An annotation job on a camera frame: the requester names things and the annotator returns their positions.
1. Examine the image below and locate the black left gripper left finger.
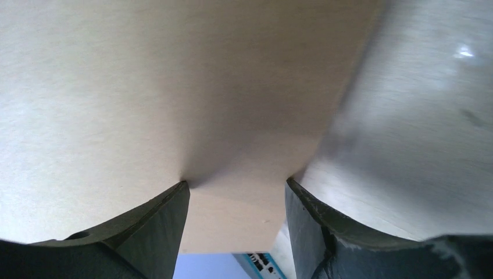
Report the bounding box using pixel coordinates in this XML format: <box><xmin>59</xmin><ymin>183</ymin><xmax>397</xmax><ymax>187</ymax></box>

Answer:
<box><xmin>1</xmin><ymin>181</ymin><xmax>190</xmax><ymax>278</ymax></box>

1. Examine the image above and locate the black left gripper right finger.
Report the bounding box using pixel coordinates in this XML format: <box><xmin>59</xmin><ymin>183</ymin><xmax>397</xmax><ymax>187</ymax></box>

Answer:
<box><xmin>285</xmin><ymin>178</ymin><xmax>492</xmax><ymax>279</ymax></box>

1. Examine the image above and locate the brown cardboard backing board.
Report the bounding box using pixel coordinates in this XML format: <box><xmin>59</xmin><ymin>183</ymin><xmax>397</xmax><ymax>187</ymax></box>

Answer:
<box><xmin>1</xmin><ymin>1</ymin><xmax>383</xmax><ymax>253</ymax></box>

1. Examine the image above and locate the dark blue network switch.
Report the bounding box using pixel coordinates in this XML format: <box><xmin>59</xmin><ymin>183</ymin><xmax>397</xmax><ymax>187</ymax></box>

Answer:
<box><xmin>232</xmin><ymin>253</ymin><xmax>287</xmax><ymax>279</ymax></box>

